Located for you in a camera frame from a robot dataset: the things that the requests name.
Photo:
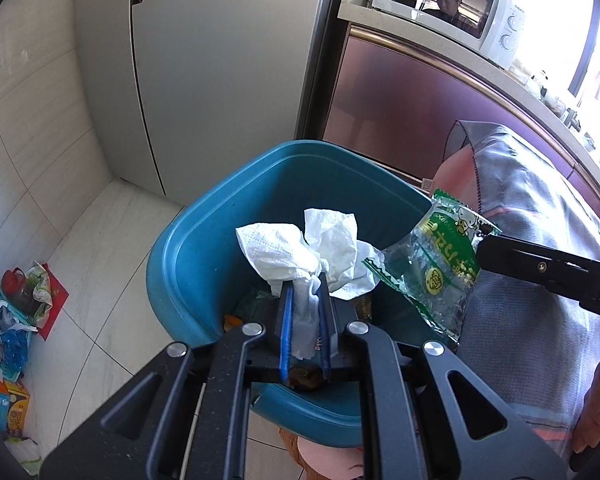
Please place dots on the green clear candy wrapper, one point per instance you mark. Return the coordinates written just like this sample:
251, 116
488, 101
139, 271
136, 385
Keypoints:
430, 270

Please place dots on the pink under cloth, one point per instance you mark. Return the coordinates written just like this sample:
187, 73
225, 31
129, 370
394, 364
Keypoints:
455, 180

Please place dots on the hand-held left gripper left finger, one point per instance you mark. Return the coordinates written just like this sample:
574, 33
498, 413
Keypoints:
286, 340

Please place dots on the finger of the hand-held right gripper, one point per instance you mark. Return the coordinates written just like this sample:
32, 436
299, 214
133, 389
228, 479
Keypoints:
525, 262

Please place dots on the purple base cabinets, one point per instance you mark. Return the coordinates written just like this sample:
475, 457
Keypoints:
395, 95

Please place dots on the grey refrigerator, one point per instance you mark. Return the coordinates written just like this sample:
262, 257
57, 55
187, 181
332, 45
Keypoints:
220, 70

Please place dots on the pink stool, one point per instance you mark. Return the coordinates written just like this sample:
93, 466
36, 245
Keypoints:
325, 460

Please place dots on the checked grey tablecloth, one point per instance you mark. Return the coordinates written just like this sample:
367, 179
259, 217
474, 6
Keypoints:
540, 340

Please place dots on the white plastic bag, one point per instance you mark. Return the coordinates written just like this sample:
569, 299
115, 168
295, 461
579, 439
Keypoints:
27, 457

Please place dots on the orange peel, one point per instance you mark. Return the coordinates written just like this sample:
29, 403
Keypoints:
231, 321

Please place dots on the orange cardboard box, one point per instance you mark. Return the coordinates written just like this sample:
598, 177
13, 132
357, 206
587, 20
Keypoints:
7, 405

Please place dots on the blue plastic basket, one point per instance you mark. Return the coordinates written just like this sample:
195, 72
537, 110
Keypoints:
10, 345

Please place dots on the white kitchen countertop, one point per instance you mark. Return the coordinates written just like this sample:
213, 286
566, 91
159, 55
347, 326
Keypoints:
545, 110

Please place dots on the blue plastic bin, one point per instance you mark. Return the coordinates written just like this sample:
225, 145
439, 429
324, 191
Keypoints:
205, 260

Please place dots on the white microwave oven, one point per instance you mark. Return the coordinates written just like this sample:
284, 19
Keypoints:
440, 5

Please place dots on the white tissue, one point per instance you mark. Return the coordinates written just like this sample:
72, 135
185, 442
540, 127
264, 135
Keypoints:
290, 250

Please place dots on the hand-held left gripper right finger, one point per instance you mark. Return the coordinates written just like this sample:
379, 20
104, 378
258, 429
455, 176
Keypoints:
326, 330

